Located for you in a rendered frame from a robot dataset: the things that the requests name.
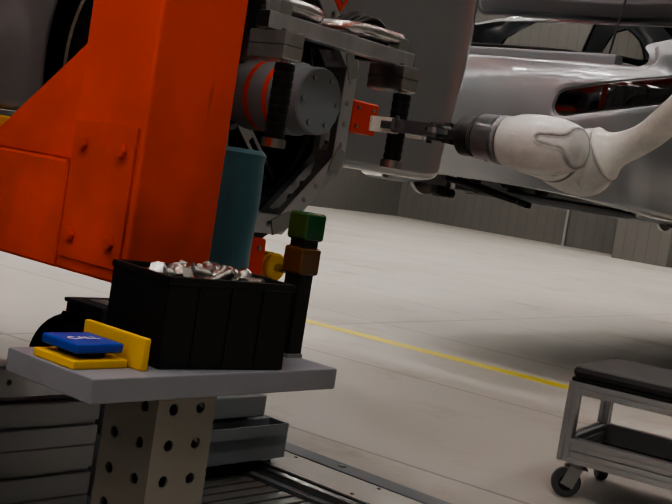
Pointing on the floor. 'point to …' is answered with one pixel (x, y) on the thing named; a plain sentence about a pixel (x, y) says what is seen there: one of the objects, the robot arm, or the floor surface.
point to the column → (154, 451)
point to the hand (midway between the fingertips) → (394, 127)
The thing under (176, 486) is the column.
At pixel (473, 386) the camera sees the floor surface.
